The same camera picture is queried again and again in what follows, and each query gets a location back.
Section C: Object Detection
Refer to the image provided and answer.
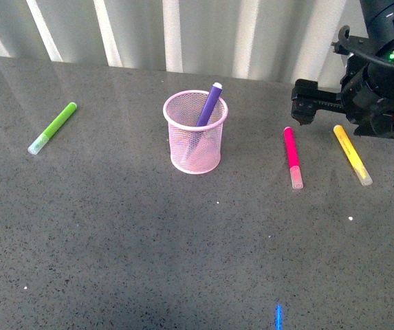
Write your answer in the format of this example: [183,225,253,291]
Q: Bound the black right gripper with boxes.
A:
[291,25,394,139]

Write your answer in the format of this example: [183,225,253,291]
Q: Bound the pink highlighter pen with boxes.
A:
[283,126,303,190]

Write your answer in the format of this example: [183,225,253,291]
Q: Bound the purple highlighter pen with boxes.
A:
[188,82,223,155]

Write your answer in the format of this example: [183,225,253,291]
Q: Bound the pink mesh cup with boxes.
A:
[163,90,228,175]

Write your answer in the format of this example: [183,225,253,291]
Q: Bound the yellow highlighter pen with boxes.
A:
[333,125,373,186]

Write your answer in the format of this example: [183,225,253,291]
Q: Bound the white pleated curtain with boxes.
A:
[0,1,367,89]

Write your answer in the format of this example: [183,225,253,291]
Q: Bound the green highlighter pen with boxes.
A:
[28,102,77,155]

